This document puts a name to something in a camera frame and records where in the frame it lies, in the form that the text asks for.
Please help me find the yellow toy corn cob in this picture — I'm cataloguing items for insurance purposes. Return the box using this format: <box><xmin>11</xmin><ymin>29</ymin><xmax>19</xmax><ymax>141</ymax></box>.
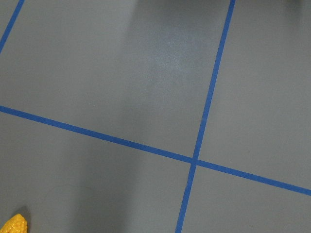
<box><xmin>0</xmin><ymin>214</ymin><xmax>28</xmax><ymax>233</ymax></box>

